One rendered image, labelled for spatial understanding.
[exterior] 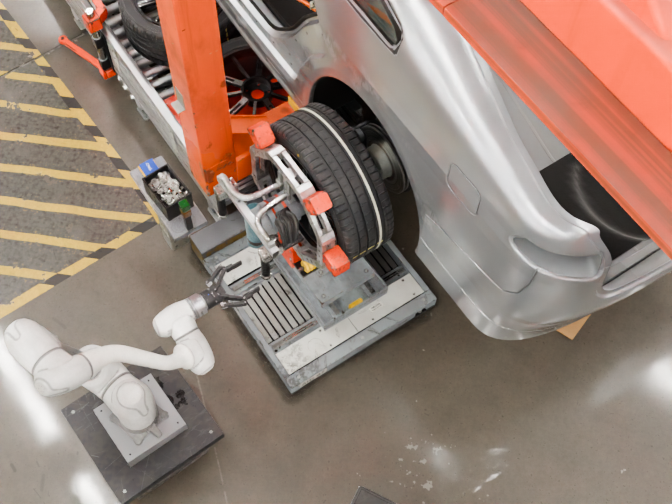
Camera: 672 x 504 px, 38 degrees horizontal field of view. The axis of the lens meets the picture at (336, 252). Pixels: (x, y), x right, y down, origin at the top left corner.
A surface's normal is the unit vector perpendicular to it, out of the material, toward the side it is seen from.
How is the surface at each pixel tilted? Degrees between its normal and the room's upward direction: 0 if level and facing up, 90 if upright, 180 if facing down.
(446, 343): 0
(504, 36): 0
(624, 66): 90
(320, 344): 0
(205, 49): 90
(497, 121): 20
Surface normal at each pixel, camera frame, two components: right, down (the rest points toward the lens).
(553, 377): 0.02, -0.47
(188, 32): 0.56, 0.73
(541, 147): 0.20, -0.21
